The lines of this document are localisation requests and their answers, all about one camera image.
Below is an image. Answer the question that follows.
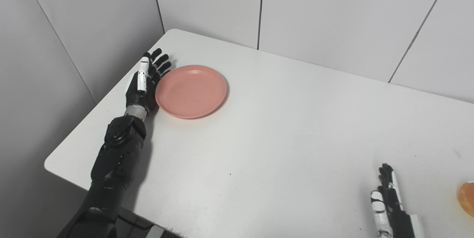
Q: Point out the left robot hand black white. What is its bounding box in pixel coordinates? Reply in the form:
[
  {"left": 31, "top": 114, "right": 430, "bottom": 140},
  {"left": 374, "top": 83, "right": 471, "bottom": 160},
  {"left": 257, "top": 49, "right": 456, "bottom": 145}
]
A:
[{"left": 125, "top": 48, "right": 172, "bottom": 114}]

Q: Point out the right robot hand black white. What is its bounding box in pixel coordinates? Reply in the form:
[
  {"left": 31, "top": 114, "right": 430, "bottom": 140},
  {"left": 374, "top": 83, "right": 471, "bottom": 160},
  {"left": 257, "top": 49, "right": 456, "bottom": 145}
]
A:
[{"left": 371, "top": 163, "right": 425, "bottom": 238}]

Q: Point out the pink round plate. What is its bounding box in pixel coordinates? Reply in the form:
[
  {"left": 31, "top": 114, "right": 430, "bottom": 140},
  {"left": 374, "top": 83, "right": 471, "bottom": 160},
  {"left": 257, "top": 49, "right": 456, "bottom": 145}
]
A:
[{"left": 155, "top": 64, "right": 227, "bottom": 120}]

